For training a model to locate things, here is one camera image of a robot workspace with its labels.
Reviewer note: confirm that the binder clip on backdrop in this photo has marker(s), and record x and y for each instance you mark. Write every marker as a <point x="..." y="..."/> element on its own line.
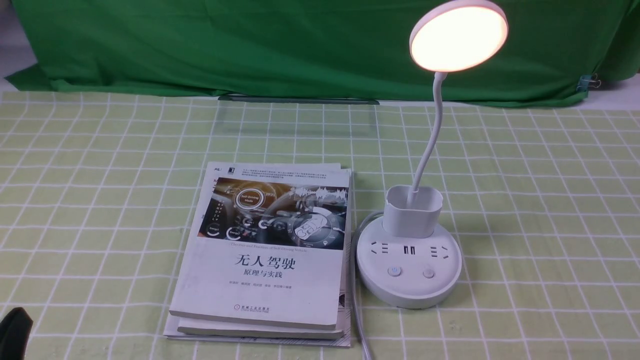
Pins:
<point x="588" y="82"/>

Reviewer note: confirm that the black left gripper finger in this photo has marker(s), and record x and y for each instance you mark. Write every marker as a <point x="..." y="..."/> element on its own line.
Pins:
<point x="15" y="329"/>

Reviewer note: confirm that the green backdrop cloth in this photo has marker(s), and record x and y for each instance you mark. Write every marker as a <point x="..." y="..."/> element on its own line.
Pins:
<point x="317" y="49"/>

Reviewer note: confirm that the white desk lamp with base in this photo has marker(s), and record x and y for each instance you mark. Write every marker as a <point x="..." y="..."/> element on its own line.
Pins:
<point x="405" y="257"/>

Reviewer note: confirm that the bottom white book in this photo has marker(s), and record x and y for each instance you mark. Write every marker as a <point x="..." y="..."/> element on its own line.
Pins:
<point x="260" y="341"/>

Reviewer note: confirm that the green checkered tablecloth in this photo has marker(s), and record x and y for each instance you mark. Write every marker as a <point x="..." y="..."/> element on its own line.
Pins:
<point x="98" y="193"/>

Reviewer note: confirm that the white book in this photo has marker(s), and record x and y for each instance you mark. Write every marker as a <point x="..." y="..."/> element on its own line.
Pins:
<point x="260" y="341"/>
<point x="250" y="331"/>

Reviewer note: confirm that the top self-driving textbook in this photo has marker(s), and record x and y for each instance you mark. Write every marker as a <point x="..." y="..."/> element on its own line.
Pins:
<point x="260" y="280"/>

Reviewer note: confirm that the middle white book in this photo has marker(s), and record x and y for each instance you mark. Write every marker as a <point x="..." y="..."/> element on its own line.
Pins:
<point x="250" y="331"/>

